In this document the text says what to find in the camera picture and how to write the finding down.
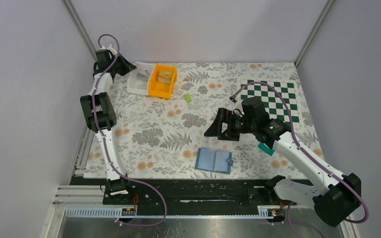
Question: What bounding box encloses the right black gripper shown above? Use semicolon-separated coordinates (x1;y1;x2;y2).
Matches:
204;107;256;141

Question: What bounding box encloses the white card with black stripe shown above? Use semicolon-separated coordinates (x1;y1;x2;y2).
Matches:
136;69;150;85

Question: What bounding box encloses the blue card holder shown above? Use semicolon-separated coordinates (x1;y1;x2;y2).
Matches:
195;148;234;175

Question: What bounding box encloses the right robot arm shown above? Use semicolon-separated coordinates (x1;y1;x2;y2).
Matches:
204;98;362;227

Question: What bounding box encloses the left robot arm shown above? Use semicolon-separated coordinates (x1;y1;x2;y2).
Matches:
80;48;136;204

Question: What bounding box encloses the white plastic bin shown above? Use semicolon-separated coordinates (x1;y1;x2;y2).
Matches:
127;61;156;96

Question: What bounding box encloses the orange plastic bin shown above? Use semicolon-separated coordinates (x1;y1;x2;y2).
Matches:
148;64;177;99

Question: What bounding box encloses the tan item in orange bin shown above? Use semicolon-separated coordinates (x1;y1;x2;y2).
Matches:
157;71;173;84

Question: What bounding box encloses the small green block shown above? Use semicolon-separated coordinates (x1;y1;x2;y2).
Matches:
184;94;192;103

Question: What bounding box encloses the teal small piece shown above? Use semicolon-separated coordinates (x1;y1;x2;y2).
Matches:
258;143;275;156

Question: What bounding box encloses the floral table mat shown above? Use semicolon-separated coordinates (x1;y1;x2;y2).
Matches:
83;62;331;180

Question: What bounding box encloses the green white chessboard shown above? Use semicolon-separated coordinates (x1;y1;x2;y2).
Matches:
236;80;305;132

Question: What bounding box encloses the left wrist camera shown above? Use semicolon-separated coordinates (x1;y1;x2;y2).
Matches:
101;44;118;56

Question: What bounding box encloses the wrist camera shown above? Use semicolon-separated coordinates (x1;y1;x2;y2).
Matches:
228;96;243;112
101;44;118;56

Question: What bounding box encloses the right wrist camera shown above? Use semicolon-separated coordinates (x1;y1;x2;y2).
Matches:
228;96;243;112

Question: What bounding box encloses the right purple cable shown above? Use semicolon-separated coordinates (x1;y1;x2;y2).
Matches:
229;81;369;225

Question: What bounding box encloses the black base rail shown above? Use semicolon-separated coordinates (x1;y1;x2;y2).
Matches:
103;179;281;216

